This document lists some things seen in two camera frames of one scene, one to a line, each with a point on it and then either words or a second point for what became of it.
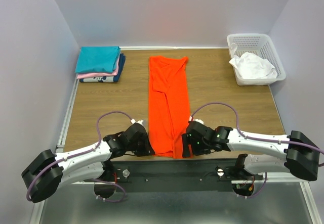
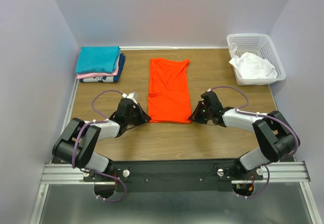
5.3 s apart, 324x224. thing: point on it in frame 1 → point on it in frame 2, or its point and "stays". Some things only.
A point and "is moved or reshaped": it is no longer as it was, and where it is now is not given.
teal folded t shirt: [100, 59] stays
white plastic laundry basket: [261, 45] stays
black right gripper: [186, 139] → [195, 116]
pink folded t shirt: [114, 73] stays
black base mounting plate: [176, 176] stays
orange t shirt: [169, 104] is moved or reshaped
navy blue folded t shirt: [113, 79] stays
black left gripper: [143, 150] → [143, 116]
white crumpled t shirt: [250, 65] stays
